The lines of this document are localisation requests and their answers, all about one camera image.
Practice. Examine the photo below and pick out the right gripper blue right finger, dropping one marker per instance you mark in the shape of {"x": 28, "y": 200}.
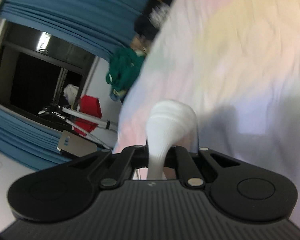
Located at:
{"x": 186, "y": 171}

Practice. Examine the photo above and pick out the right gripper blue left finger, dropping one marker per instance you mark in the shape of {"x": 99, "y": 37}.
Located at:
{"x": 124, "y": 164}

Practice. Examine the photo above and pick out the white sweatshirt garment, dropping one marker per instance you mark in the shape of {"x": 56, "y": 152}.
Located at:
{"x": 170, "y": 123}

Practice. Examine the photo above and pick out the grey ironing board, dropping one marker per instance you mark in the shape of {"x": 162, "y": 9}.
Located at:
{"x": 75, "y": 145}

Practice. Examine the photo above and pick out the red garment on rack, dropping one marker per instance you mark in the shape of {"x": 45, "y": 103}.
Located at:
{"x": 90, "y": 106}

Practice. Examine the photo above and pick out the left blue curtain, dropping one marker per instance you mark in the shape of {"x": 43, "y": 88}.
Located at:
{"x": 29, "y": 144}

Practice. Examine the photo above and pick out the blue curtain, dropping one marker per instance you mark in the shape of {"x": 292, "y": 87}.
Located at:
{"x": 29, "y": 144}
{"x": 97, "y": 26}

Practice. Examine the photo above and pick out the green garment pile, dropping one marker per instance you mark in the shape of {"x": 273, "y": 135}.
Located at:
{"x": 124, "y": 68}

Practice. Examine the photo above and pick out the pastel tie-dye bed blanket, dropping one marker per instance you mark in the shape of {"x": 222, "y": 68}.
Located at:
{"x": 237, "y": 64}

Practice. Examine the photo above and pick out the black sofa chair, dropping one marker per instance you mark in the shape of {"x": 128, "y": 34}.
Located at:
{"x": 148, "y": 24}

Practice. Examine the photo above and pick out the right blue curtain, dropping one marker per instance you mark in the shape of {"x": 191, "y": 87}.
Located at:
{"x": 97, "y": 26}

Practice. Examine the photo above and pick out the dark window with frame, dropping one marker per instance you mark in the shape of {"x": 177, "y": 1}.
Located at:
{"x": 35, "y": 67}

